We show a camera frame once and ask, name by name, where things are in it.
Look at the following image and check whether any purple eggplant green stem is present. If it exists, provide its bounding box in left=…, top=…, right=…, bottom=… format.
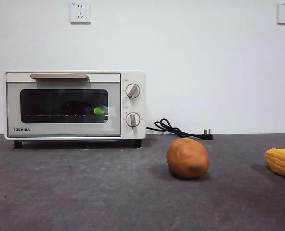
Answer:
left=61, top=101, right=109, bottom=116

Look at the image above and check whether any beige round oven knob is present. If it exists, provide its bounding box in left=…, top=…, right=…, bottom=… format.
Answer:
left=125, top=112, right=141, bottom=128
left=125, top=83, right=141, bottom=99

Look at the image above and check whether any brown potato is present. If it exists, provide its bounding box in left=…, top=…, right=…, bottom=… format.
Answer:
left=166, top=138, right=210, bottom=179

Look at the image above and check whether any glass oven door beige handle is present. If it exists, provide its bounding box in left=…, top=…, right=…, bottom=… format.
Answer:
left=6, top=73, right=122, bottom=138

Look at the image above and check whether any black power cable with plug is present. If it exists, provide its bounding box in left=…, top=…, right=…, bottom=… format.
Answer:
left=146, top=118, right=214, bottom=141

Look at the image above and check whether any white Toshiba toaster oven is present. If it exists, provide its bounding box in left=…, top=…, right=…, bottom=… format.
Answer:
left=4, top=70, right=147, bottom=149

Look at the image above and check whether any yellow corn cob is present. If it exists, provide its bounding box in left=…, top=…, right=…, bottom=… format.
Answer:
left=264, top=148, right=285, bottom=183

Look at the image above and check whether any metal wire oven rack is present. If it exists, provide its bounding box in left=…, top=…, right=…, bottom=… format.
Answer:
left=25, top=112, right=109, bottom=118

